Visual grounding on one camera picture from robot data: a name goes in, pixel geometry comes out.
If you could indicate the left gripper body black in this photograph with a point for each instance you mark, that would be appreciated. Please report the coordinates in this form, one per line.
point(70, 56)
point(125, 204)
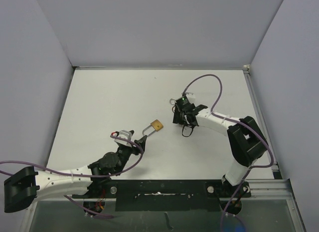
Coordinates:
point(124, 154)

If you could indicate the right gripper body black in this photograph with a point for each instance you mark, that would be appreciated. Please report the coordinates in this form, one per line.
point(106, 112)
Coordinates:
point(180, 117)

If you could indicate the small brass padlock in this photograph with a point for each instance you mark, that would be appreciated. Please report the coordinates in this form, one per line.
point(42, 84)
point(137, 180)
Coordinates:
point(172, 101)

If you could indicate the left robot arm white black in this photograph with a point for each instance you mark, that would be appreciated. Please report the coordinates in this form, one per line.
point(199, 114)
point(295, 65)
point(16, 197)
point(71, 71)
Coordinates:
point(31, 184)

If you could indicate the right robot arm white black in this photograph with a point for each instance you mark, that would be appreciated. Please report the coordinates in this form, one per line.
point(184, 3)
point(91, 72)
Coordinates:
point(245, 137)

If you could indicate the long shackle brass padlock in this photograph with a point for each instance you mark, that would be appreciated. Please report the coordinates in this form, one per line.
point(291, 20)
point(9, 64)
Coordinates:
point(152, 128)

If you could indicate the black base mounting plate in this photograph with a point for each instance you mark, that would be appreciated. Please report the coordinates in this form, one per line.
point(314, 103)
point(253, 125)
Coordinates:
point(166, 195)

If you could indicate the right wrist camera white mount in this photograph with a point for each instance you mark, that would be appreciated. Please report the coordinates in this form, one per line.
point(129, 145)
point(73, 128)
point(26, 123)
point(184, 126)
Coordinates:
point(189, 94)

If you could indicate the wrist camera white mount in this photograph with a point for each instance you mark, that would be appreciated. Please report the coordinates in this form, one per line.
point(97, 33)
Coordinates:
point(123, 137)
point(189, 94)

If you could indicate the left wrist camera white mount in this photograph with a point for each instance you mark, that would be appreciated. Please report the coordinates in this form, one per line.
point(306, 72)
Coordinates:
point(123, 137)

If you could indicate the aluminium frame rail right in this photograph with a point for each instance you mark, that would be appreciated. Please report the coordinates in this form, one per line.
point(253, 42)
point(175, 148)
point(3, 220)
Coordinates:
point(259, 112)

